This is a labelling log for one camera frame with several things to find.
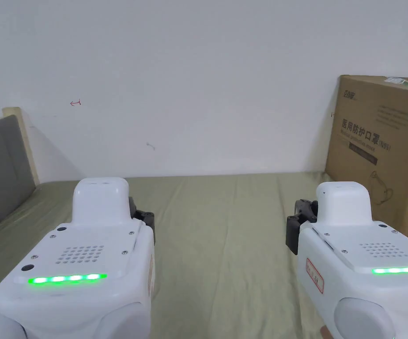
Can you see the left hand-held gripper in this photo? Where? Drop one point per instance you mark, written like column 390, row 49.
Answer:
column 94, row 296

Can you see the brown cardboard carton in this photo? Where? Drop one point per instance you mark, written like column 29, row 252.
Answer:
column 394, row 148

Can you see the person's right hand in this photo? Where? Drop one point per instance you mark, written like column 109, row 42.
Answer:
column 326, row 333

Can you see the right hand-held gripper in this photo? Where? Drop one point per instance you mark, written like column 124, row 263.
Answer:
column 359, row 282

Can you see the bed with pale green sheet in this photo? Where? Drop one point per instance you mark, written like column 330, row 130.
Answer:
column 225, row 254

